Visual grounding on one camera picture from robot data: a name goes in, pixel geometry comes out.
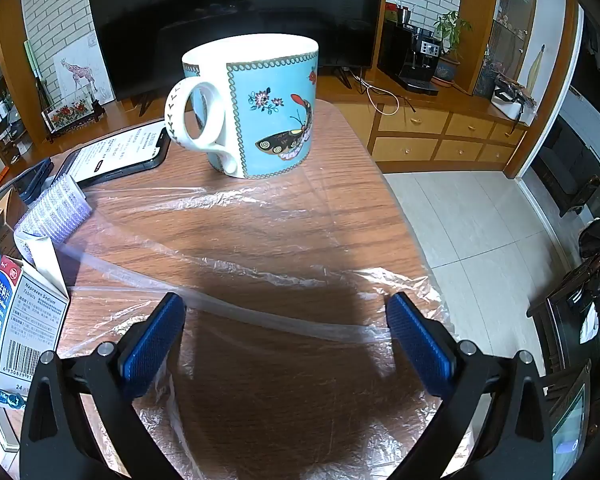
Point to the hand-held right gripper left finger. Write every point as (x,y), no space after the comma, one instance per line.
(152,340)

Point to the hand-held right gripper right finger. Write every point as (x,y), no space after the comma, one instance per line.
(420,345)

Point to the white and blue medicine box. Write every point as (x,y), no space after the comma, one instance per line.
(30,320)

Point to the dark wooden chair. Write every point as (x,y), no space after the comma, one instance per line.
(575,300)

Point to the purple interdental brush strip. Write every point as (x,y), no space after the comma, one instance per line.
(55,210)

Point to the brown cardboard box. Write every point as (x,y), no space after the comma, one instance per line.
(10,215)

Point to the black smartphone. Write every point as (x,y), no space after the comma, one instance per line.
(120,152)

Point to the dark blue tray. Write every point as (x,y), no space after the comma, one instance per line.
(30,180)

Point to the wooden drawer cabinet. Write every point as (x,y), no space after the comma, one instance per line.
(430,125)

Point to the blue butterfly print mug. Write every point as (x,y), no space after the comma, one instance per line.
(270,110)

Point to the white and black bag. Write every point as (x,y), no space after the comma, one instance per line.
(510,97)

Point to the giraffe picture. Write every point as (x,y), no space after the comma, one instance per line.
(80,75)

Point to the wooden shelf unit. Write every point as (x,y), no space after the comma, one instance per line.
(0,100)

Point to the black coffee machine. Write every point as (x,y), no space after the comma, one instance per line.
(415,60)

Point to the pale feather ornament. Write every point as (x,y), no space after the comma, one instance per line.
(537,67)

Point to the green potted plant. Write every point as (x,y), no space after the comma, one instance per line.
(450,40)

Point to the glass display cabinet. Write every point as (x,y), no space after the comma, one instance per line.
(510,20)

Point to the black flat television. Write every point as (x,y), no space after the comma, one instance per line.
(230,10)

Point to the red flower glass frame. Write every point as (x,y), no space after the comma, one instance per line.
(70,112)

